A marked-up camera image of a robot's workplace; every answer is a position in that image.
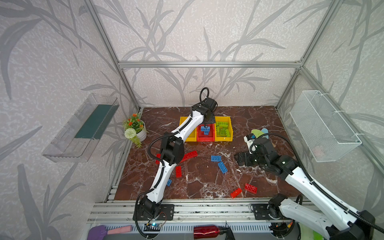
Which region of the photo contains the green lego long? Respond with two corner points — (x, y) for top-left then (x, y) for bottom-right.
(217, 127), (231, 138)

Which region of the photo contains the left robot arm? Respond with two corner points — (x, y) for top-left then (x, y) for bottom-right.
(133, 97), (218, 221)

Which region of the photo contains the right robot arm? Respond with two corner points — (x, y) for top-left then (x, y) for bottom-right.
(235, 134), (376, 240)

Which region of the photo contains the blue lego tilted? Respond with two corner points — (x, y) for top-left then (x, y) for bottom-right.
(200, 126), (211, 136)

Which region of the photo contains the right yellow bin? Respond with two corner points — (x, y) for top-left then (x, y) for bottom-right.
(215, 117), (234, 142)

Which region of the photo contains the yellow bin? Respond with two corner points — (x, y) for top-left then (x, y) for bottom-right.
(178, 116), (198, 143)
(215, 117), (234, 142)

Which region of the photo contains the red middle bin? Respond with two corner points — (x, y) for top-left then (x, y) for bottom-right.
(197, 124), (216, 142)

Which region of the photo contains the red lego front right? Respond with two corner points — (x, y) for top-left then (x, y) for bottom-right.
(245, 184), (258, 194)

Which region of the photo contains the left yellow bin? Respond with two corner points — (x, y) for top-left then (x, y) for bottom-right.
(178, 116), (198, 143)

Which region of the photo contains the light blue scoop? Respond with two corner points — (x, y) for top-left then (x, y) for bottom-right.
(261, 128), (269, 139)

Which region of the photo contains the red lego centre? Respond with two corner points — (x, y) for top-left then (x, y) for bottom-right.
(181, 151), (198, 163)

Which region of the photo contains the red lego studs up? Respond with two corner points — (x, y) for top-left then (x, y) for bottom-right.
(175, 166), (182, 178)

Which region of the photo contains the white flower pot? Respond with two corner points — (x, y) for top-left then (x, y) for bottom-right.
(137, 123), (147, 142)

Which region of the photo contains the artificial orange flower plant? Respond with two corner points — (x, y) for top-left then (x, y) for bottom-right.
(123, 113), (144, 148)

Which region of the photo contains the red bottle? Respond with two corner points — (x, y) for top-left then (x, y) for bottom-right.
(193, 225), (227, 240)

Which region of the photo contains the purple pink brush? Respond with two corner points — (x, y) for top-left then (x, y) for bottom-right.
(87, 225), (133, 240)

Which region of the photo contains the green trowel wooden handle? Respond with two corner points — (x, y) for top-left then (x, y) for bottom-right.
(251, 129), (264, 139)

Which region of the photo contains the white wire basket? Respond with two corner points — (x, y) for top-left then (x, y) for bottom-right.
(290, 90), (362, 163)

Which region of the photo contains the clear wall shelf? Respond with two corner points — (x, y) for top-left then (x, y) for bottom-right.
(42, 94), (120, 163)

